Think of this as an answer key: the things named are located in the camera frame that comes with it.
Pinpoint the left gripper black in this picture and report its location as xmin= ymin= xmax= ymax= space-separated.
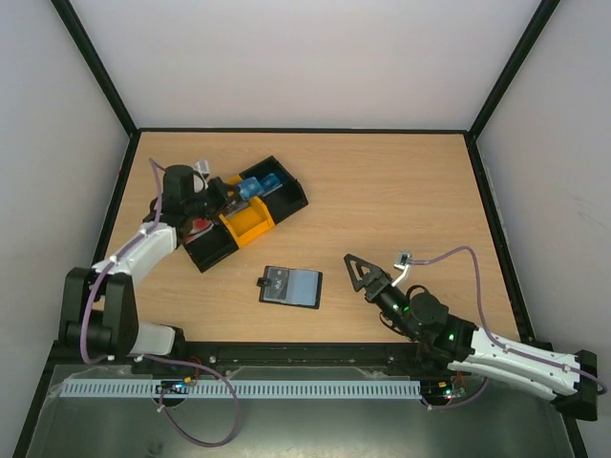
xmin=187 ymin=177 xmax=242 ymax=221

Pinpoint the blue credit card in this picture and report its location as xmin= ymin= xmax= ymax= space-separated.
xmin=236 ymin=177 xmax=263 ymax=201

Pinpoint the black leather card holder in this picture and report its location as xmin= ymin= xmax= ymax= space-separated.
xmin=256 ymin=268 xmax=323 ymax=310

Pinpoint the black card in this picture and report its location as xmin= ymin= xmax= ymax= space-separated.
xmin=223 ymin=201 xmax=249 ymax=218
xmin=261 ymin=266 xmax=290 ymax=303

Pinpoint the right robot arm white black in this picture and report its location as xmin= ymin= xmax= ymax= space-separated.
xmin=344 ymin=252 xmax=606 ymax=422

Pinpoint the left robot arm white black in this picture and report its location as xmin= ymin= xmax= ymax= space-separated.
xmin=58 ymin=163 xmax=249 ymax=364

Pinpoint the black card in bin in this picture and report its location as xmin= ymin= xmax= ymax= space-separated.
xmin=223 ymin=201 xmax=249 ymax=218

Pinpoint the blue card in bin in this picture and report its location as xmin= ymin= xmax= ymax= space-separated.
xmin=260 ymin=173 xmax=283 ymax=196

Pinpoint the red white card in bin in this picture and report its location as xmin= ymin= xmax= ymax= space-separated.
xmin=184 ymin=219 xmax=214 ymax=244

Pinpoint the yellow bin middle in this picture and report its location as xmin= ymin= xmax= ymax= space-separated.
xmin=220 ymin=176 xmax=276 ymax=248

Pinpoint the black bin left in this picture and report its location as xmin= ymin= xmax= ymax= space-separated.
xmin=184 ymin=220 xmax=239 ymax=273

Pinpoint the black bin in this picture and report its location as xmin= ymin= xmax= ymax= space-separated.
xmin=239 ymin=156 xmax=308 ymax=224
xmin=184 ymin=220 xmax=239 ymax=273

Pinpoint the black bin right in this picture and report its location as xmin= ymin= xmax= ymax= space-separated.
xmin=239 ymin=156 xmax=308 ymax=224

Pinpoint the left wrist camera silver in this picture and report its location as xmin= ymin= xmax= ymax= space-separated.
xmin=194 ymin=159 xmax=211 ymax=176

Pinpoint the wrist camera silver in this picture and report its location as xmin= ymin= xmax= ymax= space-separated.
xmin=194 ymin=159 xmax=211 ymax=176
xmin=391 ymin=250 xmax=412 ymax=287

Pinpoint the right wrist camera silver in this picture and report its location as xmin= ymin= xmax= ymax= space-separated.
xmin=391 ymin=250 xmax=412 ymax=287

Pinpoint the black cage frame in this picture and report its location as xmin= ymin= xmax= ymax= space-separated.
xmin=11 ymin=0 xmax=589 ymax=458

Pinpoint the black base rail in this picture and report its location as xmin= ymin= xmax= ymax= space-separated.
xmin=47 ymin=338 xmax=555 ymax=378

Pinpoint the grey slotted cable duct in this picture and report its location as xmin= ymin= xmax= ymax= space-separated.
xmin=59 ymin=379 xmax=421 ymax=400

